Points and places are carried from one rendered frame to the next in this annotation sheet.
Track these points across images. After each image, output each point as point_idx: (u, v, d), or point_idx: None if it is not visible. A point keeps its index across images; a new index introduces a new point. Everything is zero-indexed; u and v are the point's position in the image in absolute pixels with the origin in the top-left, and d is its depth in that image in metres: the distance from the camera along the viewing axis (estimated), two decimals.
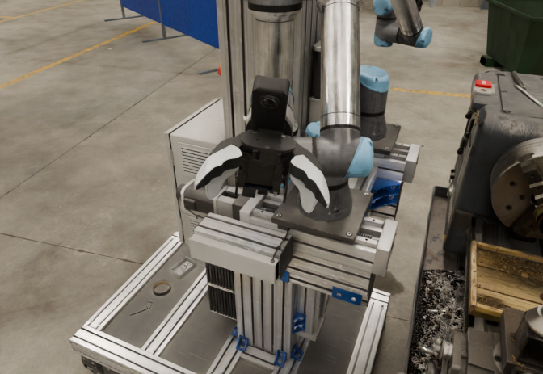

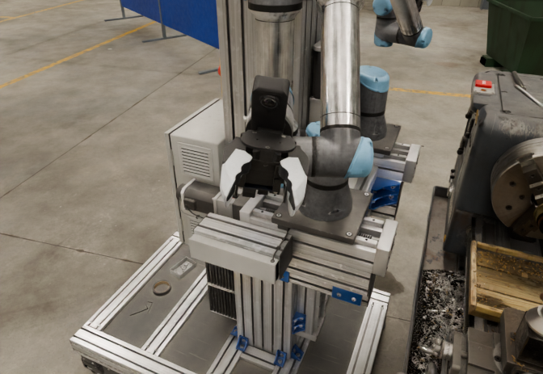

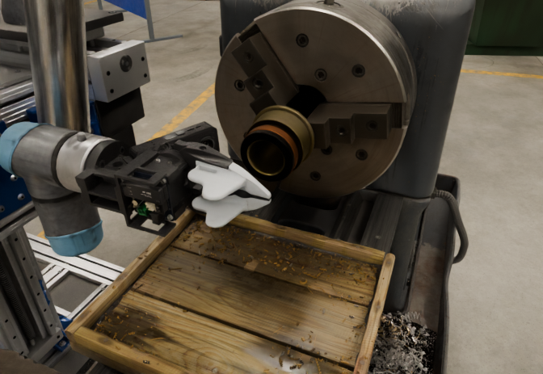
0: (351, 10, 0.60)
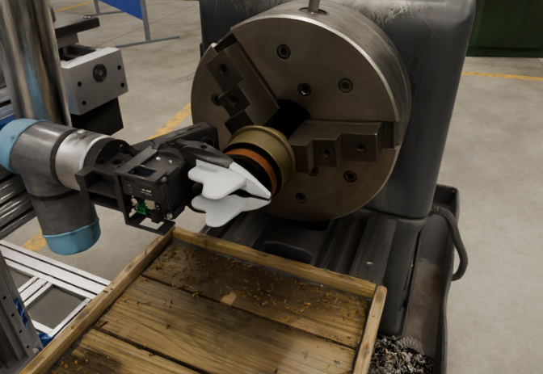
0: (338, 18, 0.54)
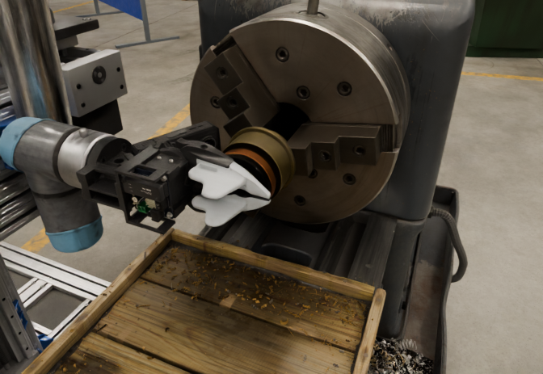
0: (337, 22, 0.54)
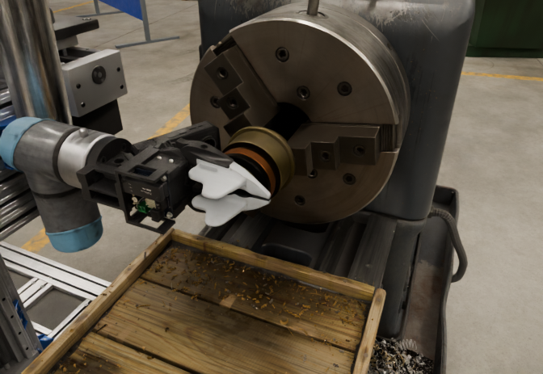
0: (337, 21, 0.54)
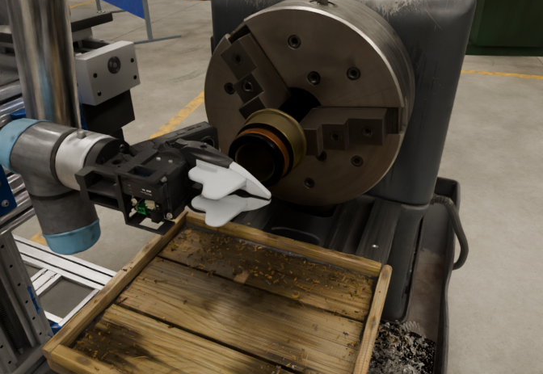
0: (346, 10, 0.57)
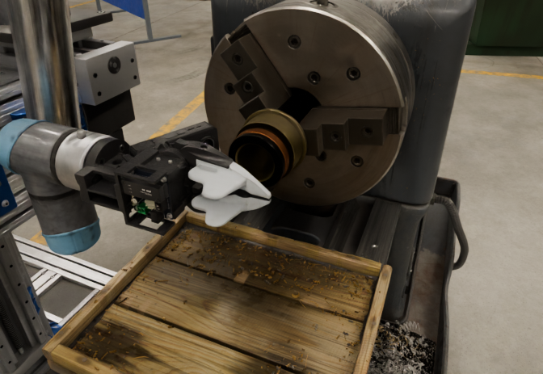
0: (346, 10, 0.57)
